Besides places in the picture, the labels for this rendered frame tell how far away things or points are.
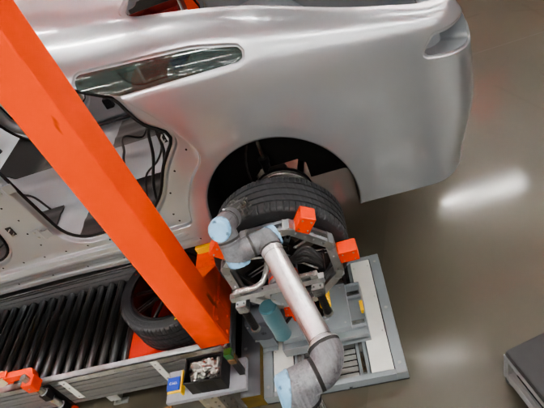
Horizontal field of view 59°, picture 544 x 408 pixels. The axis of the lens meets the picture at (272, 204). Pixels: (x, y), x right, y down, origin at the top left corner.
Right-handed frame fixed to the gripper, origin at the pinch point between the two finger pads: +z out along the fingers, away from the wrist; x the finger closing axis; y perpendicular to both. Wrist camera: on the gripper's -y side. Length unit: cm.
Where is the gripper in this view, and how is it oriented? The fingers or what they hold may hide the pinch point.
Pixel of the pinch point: (241, 204)
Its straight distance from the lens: 217.8
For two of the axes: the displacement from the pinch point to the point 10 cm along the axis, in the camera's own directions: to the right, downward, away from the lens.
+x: -4.9, -8.6, -1.6
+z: 2.3, -3.0, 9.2
